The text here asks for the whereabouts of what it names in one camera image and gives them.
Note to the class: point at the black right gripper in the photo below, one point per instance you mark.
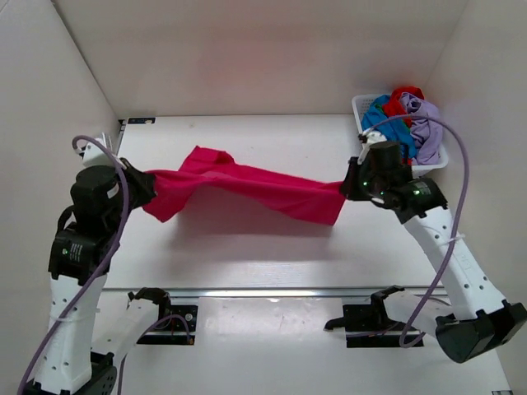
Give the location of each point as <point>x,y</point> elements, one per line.
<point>348,188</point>

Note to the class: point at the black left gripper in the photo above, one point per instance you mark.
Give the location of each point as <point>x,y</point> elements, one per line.
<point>150,184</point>

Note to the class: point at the crimson red t-shirt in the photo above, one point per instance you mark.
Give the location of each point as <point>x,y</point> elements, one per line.
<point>296,197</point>

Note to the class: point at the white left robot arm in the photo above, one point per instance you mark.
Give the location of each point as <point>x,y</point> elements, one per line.
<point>69,361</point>

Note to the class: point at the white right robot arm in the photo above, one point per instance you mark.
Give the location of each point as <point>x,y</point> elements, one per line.
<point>478,318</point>

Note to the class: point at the blue t-shirt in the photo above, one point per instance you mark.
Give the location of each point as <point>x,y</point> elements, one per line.
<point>395,130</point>

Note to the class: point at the lavender t-shirt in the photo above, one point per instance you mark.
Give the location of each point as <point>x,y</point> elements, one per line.
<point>427,135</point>

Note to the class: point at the red t-shirt in basket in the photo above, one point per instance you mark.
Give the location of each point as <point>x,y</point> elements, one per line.
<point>394,105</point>

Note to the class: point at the white plastic laundry basket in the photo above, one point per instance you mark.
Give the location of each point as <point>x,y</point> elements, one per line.
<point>403,116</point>

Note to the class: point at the dark label sticker on table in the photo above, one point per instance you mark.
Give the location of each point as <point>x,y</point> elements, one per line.
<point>141,120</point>

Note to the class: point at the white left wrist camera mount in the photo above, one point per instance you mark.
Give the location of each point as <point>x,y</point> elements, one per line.
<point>92,155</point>

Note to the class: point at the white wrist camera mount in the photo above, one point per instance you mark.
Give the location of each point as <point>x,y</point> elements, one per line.
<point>92,155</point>
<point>368,138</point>

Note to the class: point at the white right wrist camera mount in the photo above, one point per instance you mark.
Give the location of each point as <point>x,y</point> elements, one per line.
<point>368,138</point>

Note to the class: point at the aluminium left side rail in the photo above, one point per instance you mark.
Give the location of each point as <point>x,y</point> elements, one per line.
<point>116,137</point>

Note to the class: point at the aluminium table edge rail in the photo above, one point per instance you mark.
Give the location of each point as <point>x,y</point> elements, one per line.
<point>266,292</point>

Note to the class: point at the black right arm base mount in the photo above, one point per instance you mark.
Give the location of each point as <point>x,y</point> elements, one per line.
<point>366,324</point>

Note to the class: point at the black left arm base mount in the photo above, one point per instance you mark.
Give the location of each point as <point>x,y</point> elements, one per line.
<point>178,324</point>

